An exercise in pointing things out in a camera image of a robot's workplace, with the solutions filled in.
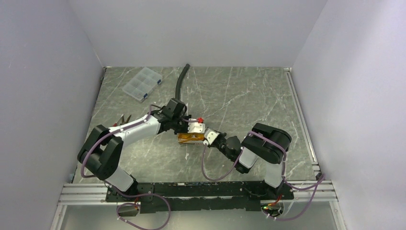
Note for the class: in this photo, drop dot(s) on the printed glasses pouch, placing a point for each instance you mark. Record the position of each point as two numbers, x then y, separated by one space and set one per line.
192 142

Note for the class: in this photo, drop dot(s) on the orange transparent safety glasses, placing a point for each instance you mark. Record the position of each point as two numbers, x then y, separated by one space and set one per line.
188 137

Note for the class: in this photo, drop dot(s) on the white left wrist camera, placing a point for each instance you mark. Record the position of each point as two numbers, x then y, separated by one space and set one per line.
196 125

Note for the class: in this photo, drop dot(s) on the aluminium frame rail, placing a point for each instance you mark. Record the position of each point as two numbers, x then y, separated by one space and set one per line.
95 194

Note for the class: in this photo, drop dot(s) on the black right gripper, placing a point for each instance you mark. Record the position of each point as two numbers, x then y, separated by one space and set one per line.
223 134

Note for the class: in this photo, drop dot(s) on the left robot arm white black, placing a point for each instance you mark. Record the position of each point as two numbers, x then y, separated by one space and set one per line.
101 151

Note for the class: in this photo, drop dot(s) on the clear plastic compartment box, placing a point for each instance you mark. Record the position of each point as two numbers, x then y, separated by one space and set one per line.
142 84

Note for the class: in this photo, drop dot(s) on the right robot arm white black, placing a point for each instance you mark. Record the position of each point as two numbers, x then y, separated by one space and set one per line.
262 141

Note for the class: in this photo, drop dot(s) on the yellow handled pliers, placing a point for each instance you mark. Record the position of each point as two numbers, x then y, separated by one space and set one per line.
122 120

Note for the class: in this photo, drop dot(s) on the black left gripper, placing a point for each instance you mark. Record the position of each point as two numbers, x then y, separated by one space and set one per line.
185 131

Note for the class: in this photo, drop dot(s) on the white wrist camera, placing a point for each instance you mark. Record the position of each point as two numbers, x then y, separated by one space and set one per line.
196 125
210 136

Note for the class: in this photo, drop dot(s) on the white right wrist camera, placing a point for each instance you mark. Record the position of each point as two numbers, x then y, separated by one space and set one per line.
210 136

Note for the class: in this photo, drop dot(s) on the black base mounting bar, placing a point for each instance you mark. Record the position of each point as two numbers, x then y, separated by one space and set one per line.
195 196

